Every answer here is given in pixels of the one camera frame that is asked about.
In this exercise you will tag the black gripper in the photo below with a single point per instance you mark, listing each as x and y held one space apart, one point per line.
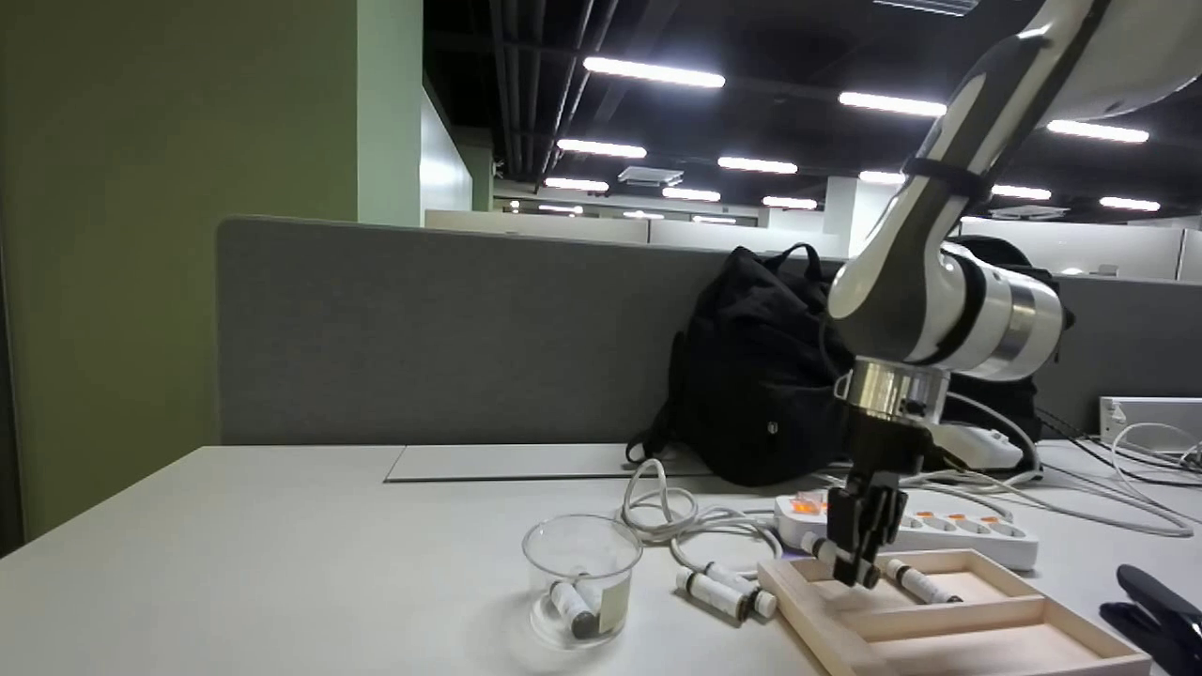
890 451

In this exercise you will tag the small white bottle black cap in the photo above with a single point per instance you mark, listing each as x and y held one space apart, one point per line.
923 583
575 606

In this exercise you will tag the small white block object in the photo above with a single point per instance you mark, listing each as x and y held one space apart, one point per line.
727 593

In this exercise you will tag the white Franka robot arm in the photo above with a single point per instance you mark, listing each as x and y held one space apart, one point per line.
916 274

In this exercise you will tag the wooden two-compartment box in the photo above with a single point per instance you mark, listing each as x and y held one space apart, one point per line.
1000 645

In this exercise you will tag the white device box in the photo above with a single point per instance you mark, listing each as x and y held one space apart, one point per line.
1152 413

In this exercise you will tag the white power strip orange switches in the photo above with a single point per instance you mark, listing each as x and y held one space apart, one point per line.
977 531

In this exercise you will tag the black backpack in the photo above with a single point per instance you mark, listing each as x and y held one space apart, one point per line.
753 375

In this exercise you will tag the clear plastic cup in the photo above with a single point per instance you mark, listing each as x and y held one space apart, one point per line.
567 551

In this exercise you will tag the fluorescent ceiling light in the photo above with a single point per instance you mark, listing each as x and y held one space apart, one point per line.
1127 204
653 74
575 185
694 191
1020 191
892 103
757 163
602 149
1097 130

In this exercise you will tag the grey desk partition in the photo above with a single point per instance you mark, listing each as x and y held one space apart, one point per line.
436 340

